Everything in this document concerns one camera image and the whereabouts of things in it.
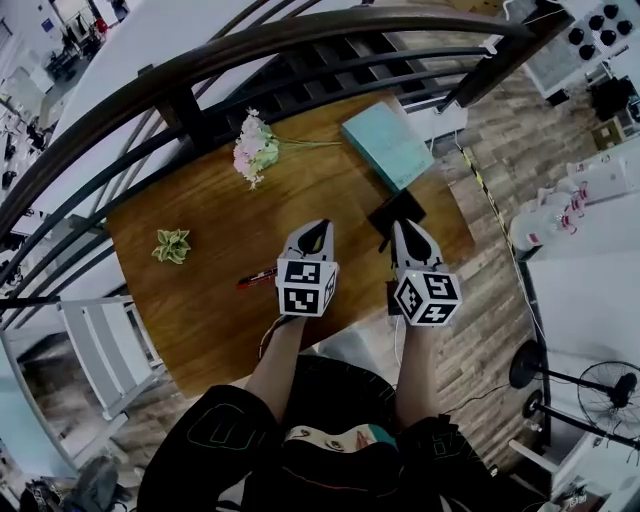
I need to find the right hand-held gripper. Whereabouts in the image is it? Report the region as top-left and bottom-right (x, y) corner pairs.
(384, 219), (463, 329)

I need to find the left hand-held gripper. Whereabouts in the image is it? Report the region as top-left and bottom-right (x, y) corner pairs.
(273, 218), (342, 319)

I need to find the black square pen holder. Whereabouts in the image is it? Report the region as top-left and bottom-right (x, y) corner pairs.
(366, 188), (428, 239)

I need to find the red pen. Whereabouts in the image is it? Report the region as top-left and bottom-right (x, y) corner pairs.
(236, 272), (279, 293)

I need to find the person's left forearm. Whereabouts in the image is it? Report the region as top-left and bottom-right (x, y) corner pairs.
(243, 314), (307, 431)

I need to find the person's right forearm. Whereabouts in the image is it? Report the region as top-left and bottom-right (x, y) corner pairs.
(394, 324), (442, 431)

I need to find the yellow black striped floor strip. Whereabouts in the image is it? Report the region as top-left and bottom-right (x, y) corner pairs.
(460, 147), (519, 259)

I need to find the teal book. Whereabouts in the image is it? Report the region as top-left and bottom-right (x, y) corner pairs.
(341, 101), (436, 194)

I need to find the pink artificial flower bouquet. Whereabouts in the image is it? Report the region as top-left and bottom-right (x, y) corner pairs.
(232, 107), (344, 191)

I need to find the white rectangular box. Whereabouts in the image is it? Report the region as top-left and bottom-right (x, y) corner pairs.
(404, 103), (470, 151)

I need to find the small green potted plant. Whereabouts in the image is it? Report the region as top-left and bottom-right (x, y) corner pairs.
(151, 228), (193, 265)

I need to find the person's black printed shirt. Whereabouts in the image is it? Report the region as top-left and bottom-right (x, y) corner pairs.
(135, 353), (506, 512)

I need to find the white display panel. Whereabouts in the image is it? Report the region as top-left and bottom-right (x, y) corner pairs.
(522, 0), (640, 99)

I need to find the white slatted chair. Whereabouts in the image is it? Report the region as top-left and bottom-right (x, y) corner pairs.
(57, 294), (170, 422)

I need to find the brown cardboard box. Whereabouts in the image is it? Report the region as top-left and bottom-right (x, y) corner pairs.
(444, 0), (506, 16)

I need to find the white desk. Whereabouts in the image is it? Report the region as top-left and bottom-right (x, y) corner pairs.
(508, 432), (640, 512)

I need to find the group of black hanging items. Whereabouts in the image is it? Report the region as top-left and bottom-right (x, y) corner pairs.
(567, 2), (634, 61)

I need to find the pale blue desk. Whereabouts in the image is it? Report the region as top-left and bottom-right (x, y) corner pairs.
(0, 327), (79, 481)

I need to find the black pedestal fan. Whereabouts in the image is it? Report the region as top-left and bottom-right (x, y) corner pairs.
(508, 339), (640, 441)

